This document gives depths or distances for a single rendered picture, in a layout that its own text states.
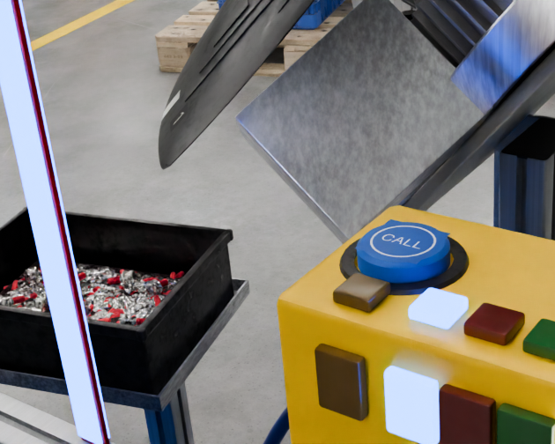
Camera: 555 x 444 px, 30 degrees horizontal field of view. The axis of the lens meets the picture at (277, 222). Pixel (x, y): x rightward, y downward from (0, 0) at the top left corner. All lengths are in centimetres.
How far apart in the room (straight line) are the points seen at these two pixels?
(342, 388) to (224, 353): 189
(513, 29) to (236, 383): 156
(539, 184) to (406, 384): 56
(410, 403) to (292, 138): 41
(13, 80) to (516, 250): 29
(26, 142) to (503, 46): 35
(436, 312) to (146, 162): 292
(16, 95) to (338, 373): 26
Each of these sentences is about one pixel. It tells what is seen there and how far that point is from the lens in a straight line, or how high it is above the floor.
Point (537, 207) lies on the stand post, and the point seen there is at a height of 86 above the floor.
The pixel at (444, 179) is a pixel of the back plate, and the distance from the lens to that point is 89.
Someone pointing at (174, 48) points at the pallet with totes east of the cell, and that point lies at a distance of 406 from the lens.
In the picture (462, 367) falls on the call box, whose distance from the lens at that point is 40.
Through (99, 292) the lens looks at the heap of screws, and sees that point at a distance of 93.
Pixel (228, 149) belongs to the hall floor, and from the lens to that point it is 333.
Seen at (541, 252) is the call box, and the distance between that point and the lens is 46.
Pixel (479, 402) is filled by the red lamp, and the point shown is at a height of 106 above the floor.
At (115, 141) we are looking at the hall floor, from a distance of 351.
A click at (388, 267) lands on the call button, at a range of 44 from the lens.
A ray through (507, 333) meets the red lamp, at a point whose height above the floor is 108.
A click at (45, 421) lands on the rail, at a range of 75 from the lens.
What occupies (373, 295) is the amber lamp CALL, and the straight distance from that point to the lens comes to 42.
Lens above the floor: 130
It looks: 27 degrees down
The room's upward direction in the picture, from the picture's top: 6 degrees counter-clockwise
